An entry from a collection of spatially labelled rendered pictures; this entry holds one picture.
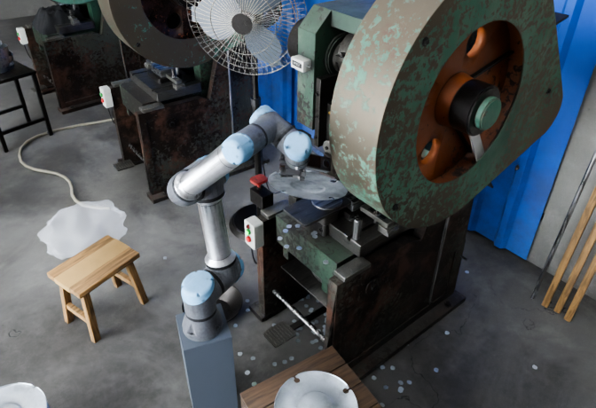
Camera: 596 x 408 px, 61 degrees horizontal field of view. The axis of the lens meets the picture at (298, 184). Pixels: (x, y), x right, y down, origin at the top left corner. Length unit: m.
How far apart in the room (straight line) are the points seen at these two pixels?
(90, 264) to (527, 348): 2.10
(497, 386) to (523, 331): 0.38
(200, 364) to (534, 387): 1.46
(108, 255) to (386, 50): 1.76
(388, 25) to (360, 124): 0.25
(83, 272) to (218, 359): 0.83
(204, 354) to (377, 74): 1.22
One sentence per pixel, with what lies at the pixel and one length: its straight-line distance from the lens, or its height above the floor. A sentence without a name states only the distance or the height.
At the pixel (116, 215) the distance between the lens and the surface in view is 3.17.
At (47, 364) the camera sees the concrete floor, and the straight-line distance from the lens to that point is 2.67.
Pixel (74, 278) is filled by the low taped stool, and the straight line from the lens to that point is 2.52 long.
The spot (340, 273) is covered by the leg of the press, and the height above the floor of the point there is 0.64.
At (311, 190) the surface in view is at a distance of 1.86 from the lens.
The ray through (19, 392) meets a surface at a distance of 2.29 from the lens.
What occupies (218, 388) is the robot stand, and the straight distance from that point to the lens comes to 2.17.
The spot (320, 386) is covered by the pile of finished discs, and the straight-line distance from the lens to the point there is 1.95.
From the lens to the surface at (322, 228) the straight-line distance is 2.03.
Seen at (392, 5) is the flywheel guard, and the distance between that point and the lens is 1.34.
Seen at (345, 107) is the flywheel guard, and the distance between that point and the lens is 1.34.
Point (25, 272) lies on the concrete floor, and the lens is 3.18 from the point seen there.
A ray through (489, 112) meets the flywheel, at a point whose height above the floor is 1.34.
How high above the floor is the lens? 1.96
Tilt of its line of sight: 34 degrees down
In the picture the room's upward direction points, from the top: 1 degrees clockwise
